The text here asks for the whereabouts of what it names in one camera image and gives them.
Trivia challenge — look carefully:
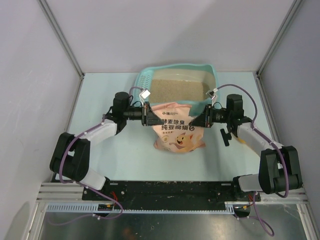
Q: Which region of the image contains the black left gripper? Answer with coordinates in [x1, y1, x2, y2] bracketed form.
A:
[123, 101, 164, 126]

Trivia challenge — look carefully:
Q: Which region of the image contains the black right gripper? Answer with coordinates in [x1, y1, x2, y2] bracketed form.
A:
[189, 103, 232, 128]

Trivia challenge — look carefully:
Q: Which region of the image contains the pink cat litter bag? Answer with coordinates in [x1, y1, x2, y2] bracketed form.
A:
[152, 102, 206, 153]

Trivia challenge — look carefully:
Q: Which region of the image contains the black t-shaped plastic part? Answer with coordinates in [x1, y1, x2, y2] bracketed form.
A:
[220, 128, 232, 147]

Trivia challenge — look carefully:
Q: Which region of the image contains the teal and beige litter box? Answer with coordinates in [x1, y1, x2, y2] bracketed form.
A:
[129, 63, 218, 117]

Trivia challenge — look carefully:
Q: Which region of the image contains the yellow plastic litter scoop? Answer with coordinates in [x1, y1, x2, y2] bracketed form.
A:
[236, 137, 247, 144]

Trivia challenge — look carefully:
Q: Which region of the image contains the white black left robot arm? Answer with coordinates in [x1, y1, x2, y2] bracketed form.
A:
[49, 91, 164, 200]

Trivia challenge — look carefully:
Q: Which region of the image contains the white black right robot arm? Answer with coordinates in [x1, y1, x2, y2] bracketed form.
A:
[190, 94, 303, 201]

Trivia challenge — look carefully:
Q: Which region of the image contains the beige cat litter in box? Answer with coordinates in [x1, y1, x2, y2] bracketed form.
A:
[148, 79, 210, 104]

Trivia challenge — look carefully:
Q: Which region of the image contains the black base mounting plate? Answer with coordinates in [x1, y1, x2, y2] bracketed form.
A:
[82, 180, 261, 211]

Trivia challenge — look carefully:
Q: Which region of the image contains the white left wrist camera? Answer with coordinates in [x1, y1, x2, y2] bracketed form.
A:
[139, 89, 151, 103]

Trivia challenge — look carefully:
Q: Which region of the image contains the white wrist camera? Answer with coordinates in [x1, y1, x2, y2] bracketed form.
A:
[139, 89, 151, 103]
[205, 89, 218, 103]

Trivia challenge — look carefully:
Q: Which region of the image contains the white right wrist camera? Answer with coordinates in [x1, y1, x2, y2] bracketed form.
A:
[205, 89, 218, 103]

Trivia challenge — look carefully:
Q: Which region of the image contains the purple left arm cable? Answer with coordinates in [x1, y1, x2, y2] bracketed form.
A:
[58, 86, 146, 198]

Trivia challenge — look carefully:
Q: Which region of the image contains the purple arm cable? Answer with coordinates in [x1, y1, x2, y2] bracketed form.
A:
[58, 86, 146, 198]
[216, 83, 291, 237]

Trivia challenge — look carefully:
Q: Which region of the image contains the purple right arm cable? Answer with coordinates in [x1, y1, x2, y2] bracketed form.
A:
[216, 83, 291, 237]

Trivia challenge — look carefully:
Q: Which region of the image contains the aluminium frame rail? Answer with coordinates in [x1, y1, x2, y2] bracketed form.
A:
[36, 182, 309, 204]

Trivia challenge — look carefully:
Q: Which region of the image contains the white slotted cable duct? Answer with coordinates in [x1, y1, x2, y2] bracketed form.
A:
[46, 202, 235, 214]

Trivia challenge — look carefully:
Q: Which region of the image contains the right aluminium corner post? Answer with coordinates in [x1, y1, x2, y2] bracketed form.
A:
[256, 0, 305, 77]

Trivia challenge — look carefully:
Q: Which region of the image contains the aluminium corner post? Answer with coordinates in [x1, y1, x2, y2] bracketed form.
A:
[256, 0, 305, 77]
[36, 0, 85, 79]

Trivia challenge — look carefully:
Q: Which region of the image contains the left aluminium corner post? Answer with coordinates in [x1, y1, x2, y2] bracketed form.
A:
[36, 0, 85, 79]

